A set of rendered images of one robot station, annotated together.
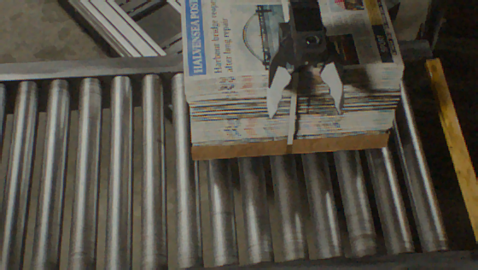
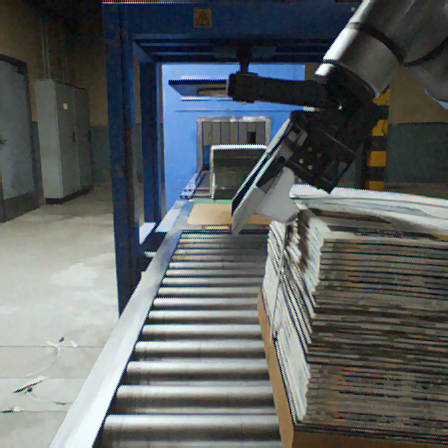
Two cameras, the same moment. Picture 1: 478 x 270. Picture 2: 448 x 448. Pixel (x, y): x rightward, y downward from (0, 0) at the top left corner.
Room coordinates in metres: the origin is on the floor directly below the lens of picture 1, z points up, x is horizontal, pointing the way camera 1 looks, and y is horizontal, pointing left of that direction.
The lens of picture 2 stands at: (0.70, -0.62, 1.14)
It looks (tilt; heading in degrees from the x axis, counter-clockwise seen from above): 12 degrees down; 95
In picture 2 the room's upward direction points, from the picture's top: straight up
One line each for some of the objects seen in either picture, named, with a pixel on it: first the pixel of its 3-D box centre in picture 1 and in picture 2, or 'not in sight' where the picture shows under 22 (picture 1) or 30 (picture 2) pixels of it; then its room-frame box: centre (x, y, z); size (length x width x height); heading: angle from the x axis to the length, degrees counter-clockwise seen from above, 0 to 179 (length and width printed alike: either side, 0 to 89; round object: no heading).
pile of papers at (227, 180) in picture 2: not in sight; (238, 170); (0.56, 1.82, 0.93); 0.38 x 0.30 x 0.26; 95
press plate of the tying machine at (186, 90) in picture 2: not in sight; (243, 91); (0.61, 1.25, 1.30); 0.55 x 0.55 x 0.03; 5
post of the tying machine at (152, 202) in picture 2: not in sight; (152, 206); (0.15, 1.51, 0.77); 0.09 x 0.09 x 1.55; 5
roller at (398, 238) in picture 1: (378, 155); not in sight; (0.74, -0.28, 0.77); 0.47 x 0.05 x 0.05; 5
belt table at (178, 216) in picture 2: not in sight; (242, 223); (0.61, 1.25, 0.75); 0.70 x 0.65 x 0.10; 95
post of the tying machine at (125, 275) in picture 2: not in sight; (127, 233); (0.20, 0.91, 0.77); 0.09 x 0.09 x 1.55; 5
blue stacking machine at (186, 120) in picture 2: not in sight; (236, 141); (0.41, 3.96, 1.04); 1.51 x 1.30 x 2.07; 95
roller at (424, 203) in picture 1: (410, 152); not in sight; (0.75, -0.34, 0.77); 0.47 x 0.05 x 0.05; 5
